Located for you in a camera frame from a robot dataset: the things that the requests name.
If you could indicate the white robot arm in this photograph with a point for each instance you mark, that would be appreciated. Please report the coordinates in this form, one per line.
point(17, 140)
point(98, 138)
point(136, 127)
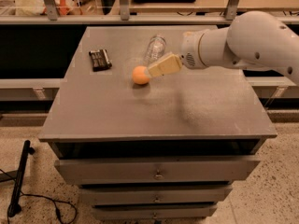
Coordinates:
point(254, 41)

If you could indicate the bottom grey drawer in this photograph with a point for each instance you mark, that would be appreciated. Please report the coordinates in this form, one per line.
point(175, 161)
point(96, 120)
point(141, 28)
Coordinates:
point(154, 211)

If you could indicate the black stand leg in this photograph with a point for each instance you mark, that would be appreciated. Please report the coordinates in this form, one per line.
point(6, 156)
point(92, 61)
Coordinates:
point(14, 208)

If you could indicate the grey drawer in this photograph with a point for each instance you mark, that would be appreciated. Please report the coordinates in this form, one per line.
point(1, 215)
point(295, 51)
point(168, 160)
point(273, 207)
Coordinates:
point(154, 211)
point(156, 170)
point(156, 194)

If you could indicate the clear plastic water bottle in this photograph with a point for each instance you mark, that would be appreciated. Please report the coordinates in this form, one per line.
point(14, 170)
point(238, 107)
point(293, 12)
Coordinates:
point(155, 49)

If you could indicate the grey metal railing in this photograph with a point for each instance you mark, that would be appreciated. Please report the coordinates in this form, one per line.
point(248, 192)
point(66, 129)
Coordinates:
point(131, 12)

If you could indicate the top grey drawer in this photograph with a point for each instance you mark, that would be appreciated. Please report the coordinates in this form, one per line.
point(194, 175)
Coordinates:
point(156, 170)

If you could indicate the grey drawer cabinet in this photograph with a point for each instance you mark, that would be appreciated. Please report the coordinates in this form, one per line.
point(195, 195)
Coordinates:
point(104, 115)

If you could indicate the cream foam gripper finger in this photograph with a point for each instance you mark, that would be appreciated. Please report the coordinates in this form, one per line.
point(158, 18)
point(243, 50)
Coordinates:
point(168, 64)

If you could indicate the middle grey drawer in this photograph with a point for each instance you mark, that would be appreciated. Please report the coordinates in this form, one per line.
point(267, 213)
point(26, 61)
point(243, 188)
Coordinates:
point(156, 194)

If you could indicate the orange ball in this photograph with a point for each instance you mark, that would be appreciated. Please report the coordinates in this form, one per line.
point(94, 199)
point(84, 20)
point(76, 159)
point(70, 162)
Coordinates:
point(139, 75)

